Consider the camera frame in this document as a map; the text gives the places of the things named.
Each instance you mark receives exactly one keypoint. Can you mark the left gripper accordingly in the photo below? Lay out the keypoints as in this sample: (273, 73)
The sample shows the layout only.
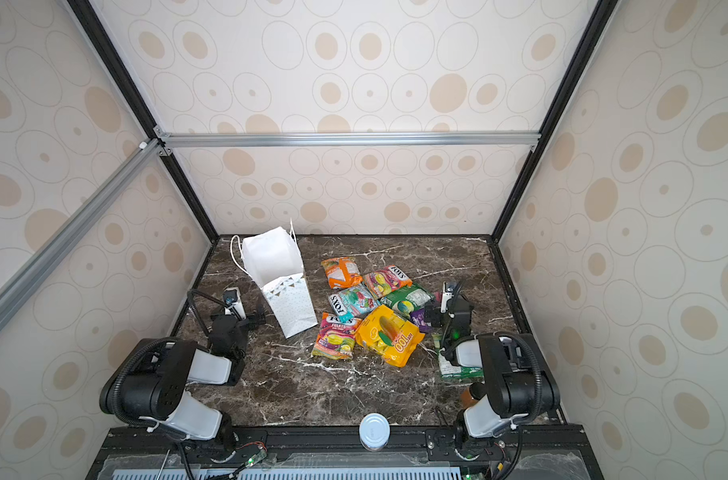
(244, 320)

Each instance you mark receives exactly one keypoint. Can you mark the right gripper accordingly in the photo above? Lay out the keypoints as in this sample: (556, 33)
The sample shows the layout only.
(454, 309)

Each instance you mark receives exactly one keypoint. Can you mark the yellow snack bag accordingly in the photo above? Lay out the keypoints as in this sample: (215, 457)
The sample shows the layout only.
(389, 335)

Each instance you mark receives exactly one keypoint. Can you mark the white paper bag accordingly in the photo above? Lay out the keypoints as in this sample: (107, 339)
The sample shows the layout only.
(273, 261)

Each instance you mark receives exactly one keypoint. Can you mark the pink fruit candy packet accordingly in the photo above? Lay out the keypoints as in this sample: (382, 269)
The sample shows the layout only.
(336, 338)

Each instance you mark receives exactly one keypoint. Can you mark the green packet near right arm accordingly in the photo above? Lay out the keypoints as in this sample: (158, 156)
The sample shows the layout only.
(449, 372)

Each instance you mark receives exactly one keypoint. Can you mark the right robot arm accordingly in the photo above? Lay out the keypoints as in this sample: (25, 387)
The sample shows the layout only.
(517, 385)

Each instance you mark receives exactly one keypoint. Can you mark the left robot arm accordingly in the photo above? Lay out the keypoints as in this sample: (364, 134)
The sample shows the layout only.
(150, 388)

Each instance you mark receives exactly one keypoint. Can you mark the purple snack packet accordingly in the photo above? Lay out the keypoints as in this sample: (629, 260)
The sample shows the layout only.
(422, 317)

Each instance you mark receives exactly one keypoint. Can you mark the green snack packet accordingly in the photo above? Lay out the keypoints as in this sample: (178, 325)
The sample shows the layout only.
(407, 300)

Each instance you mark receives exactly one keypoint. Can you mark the brown bottle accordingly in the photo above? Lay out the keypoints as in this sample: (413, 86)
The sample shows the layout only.
(469, 397)

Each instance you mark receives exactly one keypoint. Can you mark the pink Fox's candy packet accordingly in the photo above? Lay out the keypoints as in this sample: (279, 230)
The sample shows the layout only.
(386, 281)

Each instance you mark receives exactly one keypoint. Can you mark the teal Fox's candy packet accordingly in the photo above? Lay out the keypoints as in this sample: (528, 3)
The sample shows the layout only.
(353, 303)

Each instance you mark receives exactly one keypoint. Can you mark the orange snack packet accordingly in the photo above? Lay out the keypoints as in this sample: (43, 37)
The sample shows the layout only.
(342, 272)

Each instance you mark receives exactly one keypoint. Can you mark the white round cap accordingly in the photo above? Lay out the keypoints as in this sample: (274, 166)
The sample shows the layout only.
(374, 432)

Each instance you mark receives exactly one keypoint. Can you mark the horizontal aluminium bar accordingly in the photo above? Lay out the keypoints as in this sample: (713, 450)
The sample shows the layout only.
(349, 139)

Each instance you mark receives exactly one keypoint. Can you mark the diagonal aluminium bar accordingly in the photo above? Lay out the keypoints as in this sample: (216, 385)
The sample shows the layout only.
(15, 293)

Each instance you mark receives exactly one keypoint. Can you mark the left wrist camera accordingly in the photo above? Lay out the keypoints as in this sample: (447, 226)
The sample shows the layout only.
(234, 304)

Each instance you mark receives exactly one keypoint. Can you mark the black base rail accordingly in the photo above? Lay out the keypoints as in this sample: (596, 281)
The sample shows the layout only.
(411, 452)

